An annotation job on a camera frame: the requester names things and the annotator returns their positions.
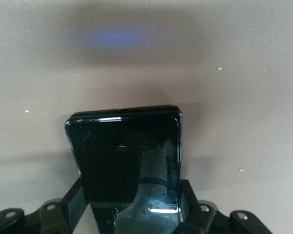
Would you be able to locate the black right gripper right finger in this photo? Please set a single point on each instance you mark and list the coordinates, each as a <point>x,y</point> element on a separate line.
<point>189,197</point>

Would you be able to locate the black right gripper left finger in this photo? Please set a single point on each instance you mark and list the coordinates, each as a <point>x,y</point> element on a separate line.
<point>77,197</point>

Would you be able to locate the black smartphone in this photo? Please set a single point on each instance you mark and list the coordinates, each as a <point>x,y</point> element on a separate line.
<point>107,158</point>

